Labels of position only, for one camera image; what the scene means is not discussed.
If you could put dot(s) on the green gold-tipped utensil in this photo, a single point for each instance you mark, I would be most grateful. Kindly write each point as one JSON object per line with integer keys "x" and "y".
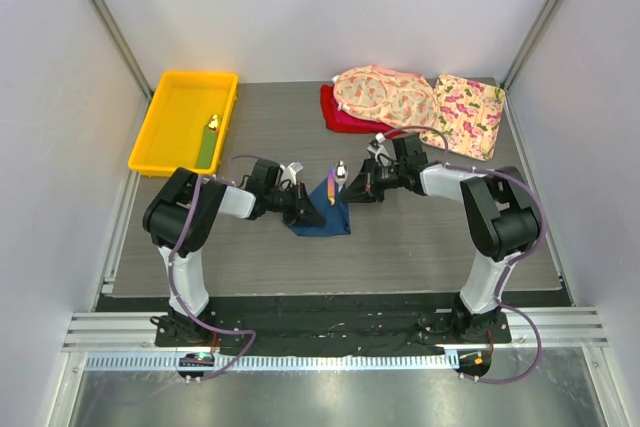
{"x": 208, "y": 143}

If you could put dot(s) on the floral round mesh cover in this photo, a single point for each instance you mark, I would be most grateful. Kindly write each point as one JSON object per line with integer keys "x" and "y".
{"x": 360, "y": 91}

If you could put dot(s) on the blue paper napkin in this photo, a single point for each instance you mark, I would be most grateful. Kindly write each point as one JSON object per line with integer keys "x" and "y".
{"x": 336, "y": 215}

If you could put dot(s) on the red folded cloth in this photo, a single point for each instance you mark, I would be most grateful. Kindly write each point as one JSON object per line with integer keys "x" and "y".
{"x": 338, "y": 120}

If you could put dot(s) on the aluminium corner post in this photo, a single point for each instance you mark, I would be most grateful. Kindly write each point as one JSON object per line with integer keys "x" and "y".
{"x": 534, "y": 34}
{"x": 121, "y": 45}

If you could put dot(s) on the left aluminium corner post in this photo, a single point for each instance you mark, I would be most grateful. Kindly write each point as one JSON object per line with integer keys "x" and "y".
{"x": 121, "y": 45}

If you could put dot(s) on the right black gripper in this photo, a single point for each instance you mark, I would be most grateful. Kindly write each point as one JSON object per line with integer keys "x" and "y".
{"x": 365, "y": 187}

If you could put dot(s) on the floral yellow placemat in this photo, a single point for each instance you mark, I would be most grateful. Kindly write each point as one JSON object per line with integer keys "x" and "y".
{"x": 468, "y": 114}

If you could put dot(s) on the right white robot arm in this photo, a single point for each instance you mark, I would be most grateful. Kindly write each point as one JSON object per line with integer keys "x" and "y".
{"x": 504, "y": 219}

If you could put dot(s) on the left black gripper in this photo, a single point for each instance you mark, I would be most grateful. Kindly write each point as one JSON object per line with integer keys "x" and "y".
{"x": 308, "y": 214}

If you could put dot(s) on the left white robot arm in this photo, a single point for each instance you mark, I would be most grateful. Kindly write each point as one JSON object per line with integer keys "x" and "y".
{"x": 179, "y": 221}

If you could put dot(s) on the right aluminium corner post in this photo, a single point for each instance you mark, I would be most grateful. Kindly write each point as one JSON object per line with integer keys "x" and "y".
{"x": 534, "y": 34}

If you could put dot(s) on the iridescent rainbow knife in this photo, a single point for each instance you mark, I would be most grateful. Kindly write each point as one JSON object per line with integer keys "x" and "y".
{"x": 331, "y": 186}

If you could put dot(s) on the white slotted cable duct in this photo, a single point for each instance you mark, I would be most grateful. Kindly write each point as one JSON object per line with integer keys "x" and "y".
{"x": 187, "y": 362}

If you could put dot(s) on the yellow plastic bin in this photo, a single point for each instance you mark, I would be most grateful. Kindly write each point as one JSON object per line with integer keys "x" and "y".
{"x": 171, "y": 132}

